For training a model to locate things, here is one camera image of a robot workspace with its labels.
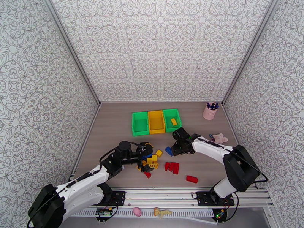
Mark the green plastic bin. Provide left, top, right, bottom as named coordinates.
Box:
left=131, top=111, right=150, bottom=137
left=162, top=108, right=182, bottom=133

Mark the yellow plastic bin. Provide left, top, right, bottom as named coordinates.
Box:
left=147, top=110, right=166, bottom=135

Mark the pink plush toy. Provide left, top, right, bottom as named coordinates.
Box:
left=209, top=133, right=228, bottom=144

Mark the pink pen cup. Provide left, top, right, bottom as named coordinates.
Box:
left=203, top=102, right=220, bottom=120

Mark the pale yellow rubber toy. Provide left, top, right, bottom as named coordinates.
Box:
left=153, top=207, right=173, bottom=219

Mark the long aluminium mounting rail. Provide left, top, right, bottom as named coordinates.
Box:
left=71, top=186, right=274, bottom=208

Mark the white slotted cable duct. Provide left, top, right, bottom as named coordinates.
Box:
left=71, top=207, right=214, bottom=220

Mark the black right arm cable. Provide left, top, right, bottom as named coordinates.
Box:
left=199, top=137, right=268, bottom=187

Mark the aluminium frame post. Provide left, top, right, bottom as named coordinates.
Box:
left=221, top=0, right=278, bottom=106
left=40, top=0, right=102, bottom=106

